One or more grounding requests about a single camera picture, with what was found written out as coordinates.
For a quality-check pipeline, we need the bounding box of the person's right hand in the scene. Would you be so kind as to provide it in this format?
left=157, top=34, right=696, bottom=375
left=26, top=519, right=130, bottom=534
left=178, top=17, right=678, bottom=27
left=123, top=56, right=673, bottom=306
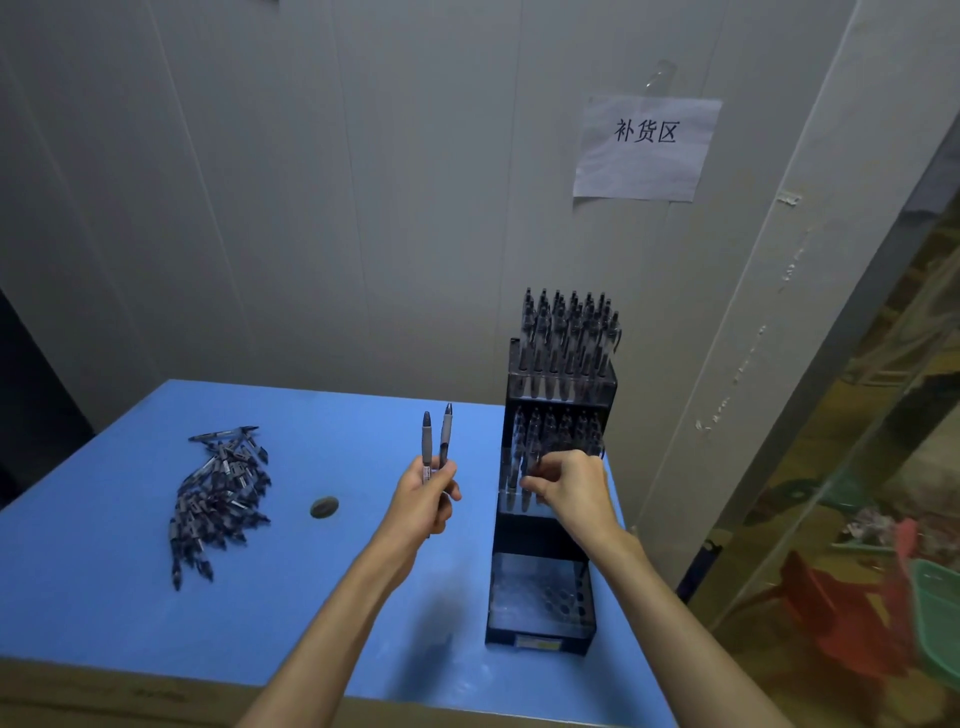
left=519, top=449, right=646, bottom=564

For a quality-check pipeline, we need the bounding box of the person's left hand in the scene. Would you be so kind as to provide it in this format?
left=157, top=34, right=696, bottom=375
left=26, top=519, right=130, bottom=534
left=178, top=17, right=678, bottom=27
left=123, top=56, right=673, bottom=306
left=371, top=453, right=463, bottom=571

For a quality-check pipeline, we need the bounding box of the black tiered pen display stand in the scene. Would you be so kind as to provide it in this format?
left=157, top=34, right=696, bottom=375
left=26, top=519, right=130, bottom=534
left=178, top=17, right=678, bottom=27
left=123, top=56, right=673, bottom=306
left=484, top=337, right=621, bottom=658

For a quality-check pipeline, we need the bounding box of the cluster of grey pens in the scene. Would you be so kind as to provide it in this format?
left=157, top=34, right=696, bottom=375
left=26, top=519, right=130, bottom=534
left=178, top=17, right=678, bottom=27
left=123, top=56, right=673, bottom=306
left=500, top=286, right=624, bottom=515

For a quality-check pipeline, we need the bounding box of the pile of grey pens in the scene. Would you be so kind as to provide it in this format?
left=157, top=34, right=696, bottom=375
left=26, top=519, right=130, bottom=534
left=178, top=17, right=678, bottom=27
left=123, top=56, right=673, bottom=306
left=168, top=425, right=273, bottom=592

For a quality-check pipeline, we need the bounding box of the person's right forearm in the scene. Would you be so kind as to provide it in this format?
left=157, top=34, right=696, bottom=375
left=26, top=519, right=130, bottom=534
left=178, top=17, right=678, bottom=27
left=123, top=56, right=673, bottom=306
left=592, top=532, right=796, bottom=728

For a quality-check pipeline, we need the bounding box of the person's left forearm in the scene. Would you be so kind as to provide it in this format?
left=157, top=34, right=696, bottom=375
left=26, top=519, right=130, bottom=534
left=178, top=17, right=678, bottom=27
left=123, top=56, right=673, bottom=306
left=236, top=536, right=421, bottom=728

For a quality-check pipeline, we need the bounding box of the blue table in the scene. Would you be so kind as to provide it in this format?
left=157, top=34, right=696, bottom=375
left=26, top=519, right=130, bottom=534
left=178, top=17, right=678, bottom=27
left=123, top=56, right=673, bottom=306
left=0, top=378, right=680, bottom=728

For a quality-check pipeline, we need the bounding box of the red plastic stool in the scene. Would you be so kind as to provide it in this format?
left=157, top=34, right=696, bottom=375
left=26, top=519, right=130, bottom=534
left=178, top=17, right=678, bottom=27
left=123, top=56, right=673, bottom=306
left=779, top=517, right=920, bottom=680

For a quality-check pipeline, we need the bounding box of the green plastic basket chair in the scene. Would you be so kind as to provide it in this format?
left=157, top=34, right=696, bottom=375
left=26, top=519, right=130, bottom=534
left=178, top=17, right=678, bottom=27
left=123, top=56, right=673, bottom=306
left=908, top=558, right=960, bottom=693

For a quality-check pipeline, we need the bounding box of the black shelf unit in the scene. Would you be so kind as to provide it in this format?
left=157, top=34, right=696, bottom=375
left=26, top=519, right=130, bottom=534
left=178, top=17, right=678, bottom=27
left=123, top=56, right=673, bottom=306
left=0, top=288, right=97, bottom=511

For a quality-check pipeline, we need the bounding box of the white paper wall sign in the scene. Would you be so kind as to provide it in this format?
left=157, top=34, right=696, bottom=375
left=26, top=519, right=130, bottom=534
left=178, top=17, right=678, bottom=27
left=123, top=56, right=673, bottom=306
left=572, top=94, right=725, bottom=204

